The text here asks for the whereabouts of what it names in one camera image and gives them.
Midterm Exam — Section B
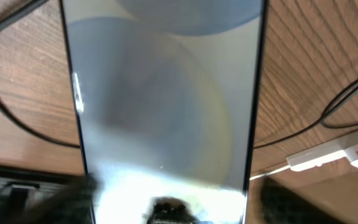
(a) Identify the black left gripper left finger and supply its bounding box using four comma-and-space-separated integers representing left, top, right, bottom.
14, 175, 98, 224

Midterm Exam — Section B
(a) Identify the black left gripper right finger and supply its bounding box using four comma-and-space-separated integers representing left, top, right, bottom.
260, 177, 345, 224

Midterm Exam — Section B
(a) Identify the Samsung Galaxy smartphone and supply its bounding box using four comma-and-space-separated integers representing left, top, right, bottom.
61, 0, 267, 223

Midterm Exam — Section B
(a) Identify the white power strip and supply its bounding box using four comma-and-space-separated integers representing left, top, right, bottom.
287, 131, 358, 172

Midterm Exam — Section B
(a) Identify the white power strip cord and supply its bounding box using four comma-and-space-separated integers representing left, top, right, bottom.
249, 164, 291, 181

